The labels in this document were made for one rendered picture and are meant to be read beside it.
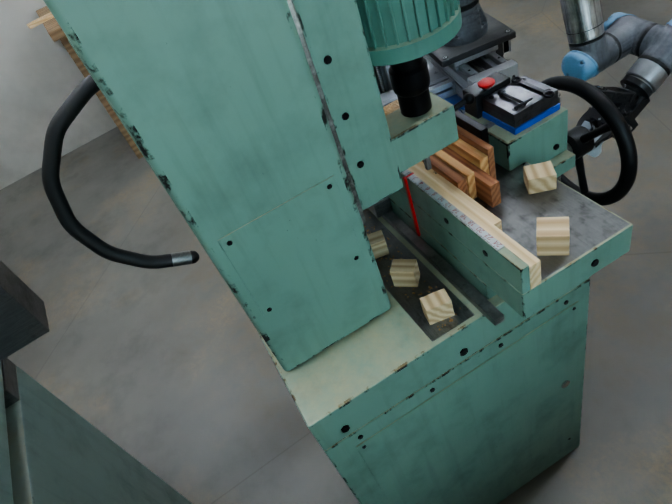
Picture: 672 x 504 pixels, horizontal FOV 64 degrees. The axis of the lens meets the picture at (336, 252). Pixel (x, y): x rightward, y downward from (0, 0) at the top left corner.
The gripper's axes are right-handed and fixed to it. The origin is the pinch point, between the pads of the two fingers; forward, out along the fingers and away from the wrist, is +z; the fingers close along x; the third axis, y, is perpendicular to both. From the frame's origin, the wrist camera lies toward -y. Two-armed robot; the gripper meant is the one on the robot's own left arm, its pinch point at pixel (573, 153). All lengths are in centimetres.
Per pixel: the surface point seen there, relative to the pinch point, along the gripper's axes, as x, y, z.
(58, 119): 6, -93, 49
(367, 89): -14, -66, 20
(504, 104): -8.0, -36.8, 6.2
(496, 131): -8.5, -34.7, 10.5
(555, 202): -24.5, -30.3, 14.9
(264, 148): -18, -77, 33
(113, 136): 303, 5, 132
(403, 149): -10, -51, 23
